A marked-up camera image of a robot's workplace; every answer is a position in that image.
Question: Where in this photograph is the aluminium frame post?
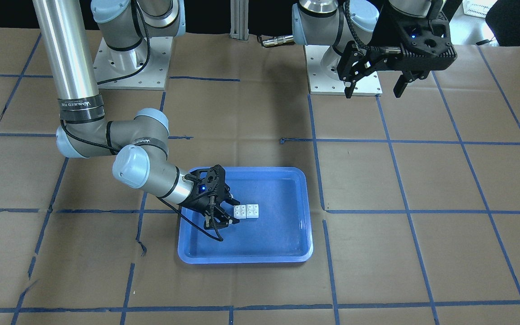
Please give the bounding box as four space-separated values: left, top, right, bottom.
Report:
229 0 249 42

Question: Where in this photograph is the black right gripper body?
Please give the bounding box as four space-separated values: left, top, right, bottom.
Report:
180 164 231 217

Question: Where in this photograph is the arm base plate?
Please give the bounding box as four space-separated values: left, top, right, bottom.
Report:
304 45 383 96
93 37 174 91

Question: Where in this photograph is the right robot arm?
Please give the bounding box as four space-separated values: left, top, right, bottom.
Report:
33 0 240 230

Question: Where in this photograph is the white block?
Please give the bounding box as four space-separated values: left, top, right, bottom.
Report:
233 205 247 219
245 204 260 219

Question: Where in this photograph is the blue plastic tray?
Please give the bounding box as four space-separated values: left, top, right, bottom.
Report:
177 167 313 264

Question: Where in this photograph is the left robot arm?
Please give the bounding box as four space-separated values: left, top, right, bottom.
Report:
292 0 458 98

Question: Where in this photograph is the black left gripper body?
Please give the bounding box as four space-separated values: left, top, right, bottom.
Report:
370 0 458 71

